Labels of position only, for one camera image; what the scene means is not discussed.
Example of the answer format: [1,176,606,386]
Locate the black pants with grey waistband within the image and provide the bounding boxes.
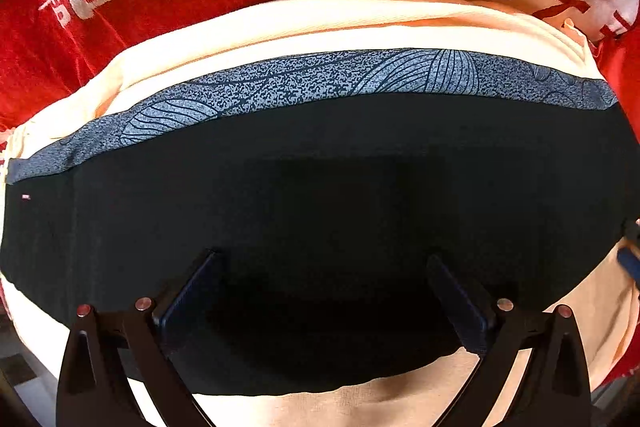
[1,49,639,395]

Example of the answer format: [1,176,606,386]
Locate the peach cushion cloth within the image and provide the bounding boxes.
[1,0,639,426]

